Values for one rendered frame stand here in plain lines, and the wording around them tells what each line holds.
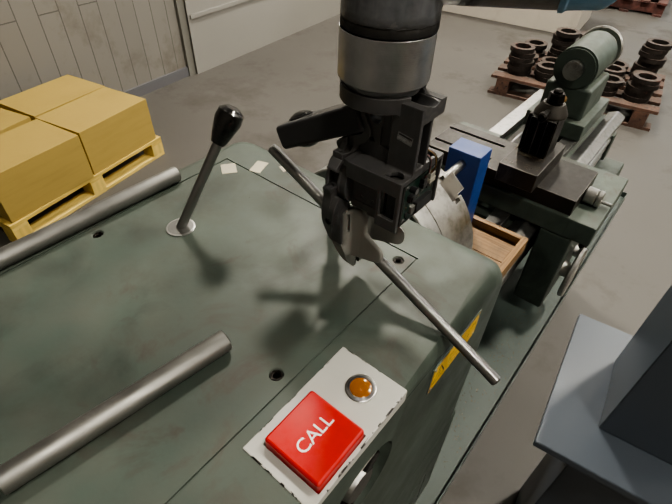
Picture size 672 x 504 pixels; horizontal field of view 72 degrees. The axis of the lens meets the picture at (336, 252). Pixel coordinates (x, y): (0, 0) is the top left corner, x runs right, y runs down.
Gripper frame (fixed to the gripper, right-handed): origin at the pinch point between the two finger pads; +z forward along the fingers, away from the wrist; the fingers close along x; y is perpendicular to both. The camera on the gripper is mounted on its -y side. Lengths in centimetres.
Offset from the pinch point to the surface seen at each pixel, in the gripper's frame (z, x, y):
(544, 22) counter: 118, 550, -146
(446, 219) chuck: 10.4, 25.4, 0.4
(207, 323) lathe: 3.0, -15.9, -6.1
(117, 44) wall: 87, 144, -325
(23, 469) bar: 1.2, -34.6, -4.2
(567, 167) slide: 31, 93, 4
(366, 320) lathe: 2.9, -4.9, 6.2
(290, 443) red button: 1.8, -20.0, 9.6
